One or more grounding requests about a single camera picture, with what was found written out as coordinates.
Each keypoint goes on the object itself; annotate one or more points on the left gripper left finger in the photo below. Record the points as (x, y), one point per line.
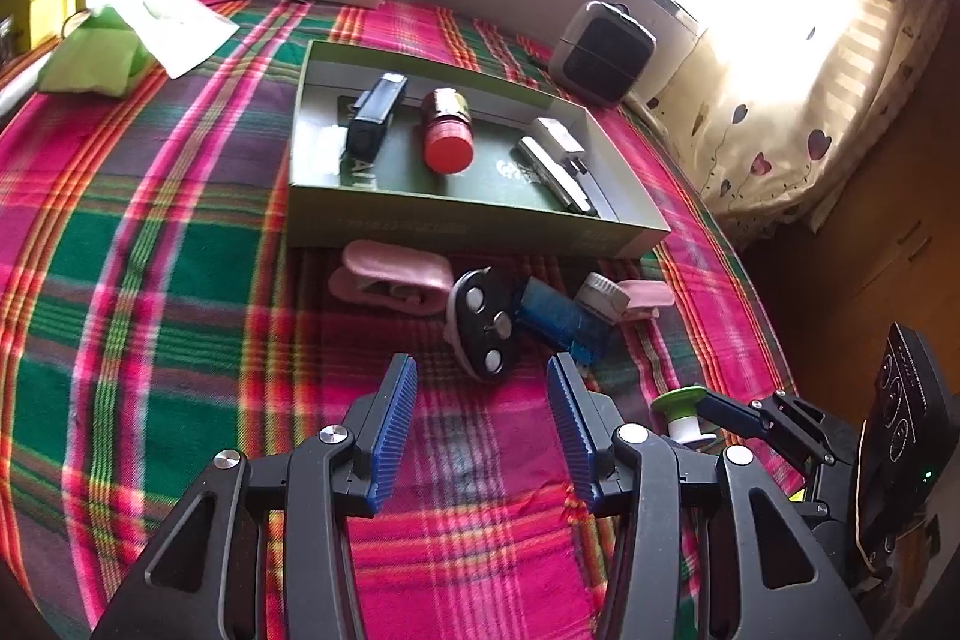
(380, 422)

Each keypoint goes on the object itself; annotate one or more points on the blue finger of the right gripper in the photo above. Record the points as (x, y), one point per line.
(745, 420)

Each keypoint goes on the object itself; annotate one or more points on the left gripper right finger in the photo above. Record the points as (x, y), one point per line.
(586, 438)

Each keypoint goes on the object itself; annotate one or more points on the green white spool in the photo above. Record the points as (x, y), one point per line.
(679, 410)

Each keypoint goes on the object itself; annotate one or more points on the blue USB card reader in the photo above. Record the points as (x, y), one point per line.
(562, 323)

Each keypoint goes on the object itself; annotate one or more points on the silver rectangular lighter bar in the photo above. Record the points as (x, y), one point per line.
(555, 178)

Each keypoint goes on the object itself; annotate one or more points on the red bottle yellow label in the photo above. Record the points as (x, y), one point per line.
(446, 131)

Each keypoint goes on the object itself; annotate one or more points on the pink clip lower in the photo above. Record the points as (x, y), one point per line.
(409, 281)

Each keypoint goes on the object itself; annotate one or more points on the black disc with magnets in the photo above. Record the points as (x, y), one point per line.
(480, 324)

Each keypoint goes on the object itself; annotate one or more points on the plaid tablecloth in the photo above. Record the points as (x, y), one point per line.
(153, 315)

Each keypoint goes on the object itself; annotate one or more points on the green cardboard tray box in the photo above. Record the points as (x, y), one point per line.
(394, 148)

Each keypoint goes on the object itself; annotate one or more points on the white USB charger plug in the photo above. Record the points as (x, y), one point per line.
(561, 149)

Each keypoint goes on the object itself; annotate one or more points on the black rectangular device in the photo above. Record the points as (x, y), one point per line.
(372, 116)

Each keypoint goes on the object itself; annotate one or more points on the grey desktop fan heater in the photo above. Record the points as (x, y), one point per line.
(601, 54)

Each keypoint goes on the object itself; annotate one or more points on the cream heart pattern curtain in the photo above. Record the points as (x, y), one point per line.
(780, 100)

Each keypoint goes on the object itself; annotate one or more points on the white paper sheet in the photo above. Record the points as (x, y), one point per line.
(179, 34)

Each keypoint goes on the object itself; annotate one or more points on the green tissue packet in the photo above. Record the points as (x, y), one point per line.
(104, 56)

